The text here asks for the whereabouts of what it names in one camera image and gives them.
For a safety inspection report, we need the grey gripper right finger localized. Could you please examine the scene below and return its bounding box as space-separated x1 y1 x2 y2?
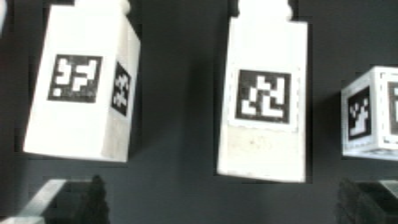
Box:
337 179 398 224

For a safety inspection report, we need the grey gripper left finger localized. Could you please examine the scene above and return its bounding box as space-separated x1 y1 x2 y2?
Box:
0 176 109 224

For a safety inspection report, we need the white chair leg with tag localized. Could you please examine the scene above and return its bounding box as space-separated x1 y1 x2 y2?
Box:
24 0 141 162
218 0 308 182

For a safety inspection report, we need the white tagged cube nut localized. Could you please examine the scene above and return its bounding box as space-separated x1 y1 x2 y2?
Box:
342 66 398 161

